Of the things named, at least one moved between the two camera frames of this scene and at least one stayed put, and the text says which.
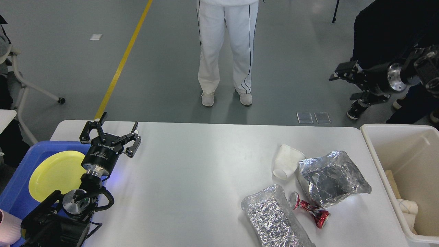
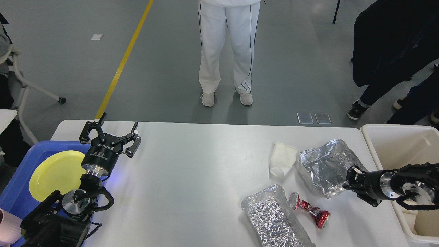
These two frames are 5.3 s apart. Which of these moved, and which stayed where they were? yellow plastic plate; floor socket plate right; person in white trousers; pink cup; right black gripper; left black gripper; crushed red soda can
Moved: right black gripper
Stayed: pink cup; yellow plastic plate; crushed red soda can; floor socket plate right; left black gripper; person in white trousers
